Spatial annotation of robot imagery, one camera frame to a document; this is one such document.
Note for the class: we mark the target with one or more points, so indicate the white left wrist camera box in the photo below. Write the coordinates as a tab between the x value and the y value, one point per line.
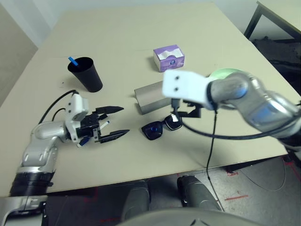
76	106

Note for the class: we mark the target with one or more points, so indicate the grey robot torso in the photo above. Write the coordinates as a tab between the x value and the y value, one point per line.
176	220

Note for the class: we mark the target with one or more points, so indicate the grey robot leg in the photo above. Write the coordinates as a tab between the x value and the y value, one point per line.
195	193
137	200

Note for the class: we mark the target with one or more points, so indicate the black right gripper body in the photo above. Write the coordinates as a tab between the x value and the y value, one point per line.
196	111

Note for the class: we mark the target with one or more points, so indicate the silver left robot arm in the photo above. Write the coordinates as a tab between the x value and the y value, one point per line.
44	131

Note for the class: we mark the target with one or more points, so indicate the beige side table black frame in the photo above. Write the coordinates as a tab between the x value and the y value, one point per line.
282	14

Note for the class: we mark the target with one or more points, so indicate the white marker blue cap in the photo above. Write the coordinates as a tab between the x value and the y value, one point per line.
82	142

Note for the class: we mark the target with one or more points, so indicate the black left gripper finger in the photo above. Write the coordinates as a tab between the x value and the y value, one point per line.
115	135
109	110

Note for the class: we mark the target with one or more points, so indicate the light green plate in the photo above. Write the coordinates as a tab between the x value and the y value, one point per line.
223	73

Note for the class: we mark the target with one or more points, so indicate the grey glasses case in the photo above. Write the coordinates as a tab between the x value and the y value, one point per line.
150	99

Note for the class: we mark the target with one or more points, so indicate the red floor tape corner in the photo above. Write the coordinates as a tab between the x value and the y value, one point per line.
232	174

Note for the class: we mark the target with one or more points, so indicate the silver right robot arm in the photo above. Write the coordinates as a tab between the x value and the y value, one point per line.
247	94

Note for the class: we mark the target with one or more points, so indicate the all-blue marker pen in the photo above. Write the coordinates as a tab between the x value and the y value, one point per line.
72	60

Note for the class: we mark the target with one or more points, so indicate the black table base bar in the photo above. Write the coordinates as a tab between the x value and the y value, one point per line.
237	167

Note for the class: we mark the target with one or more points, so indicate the grey robot left leg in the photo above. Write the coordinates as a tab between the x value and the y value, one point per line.
137	200

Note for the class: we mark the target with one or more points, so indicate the grey robot right leg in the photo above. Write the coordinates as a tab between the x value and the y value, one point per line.
195	193

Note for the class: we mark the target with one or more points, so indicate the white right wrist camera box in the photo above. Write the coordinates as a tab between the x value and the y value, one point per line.
185	87

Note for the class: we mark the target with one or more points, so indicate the purple tissue pack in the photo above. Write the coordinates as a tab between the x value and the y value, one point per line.
171	63

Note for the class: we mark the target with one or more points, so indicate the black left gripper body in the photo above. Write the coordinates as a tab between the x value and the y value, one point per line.
90	127

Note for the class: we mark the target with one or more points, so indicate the red floor tape strip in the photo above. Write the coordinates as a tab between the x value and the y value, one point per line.
236	197

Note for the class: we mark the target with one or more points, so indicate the black sunglasses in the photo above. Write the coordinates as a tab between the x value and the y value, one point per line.
152	131

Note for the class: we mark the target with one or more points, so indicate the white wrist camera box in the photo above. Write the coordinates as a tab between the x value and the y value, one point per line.
185	87
76	106

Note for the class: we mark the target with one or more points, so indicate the black plastic cup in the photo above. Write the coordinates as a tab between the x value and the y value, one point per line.
90	80

